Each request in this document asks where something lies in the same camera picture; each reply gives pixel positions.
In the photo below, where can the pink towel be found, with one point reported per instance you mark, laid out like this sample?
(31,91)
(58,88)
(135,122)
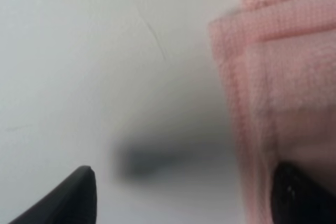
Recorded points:
(276,59)

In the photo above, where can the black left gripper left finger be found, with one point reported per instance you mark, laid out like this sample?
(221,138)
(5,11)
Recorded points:
(74,200)

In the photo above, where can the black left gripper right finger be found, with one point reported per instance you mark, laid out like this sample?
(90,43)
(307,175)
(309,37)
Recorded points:
(296,198)

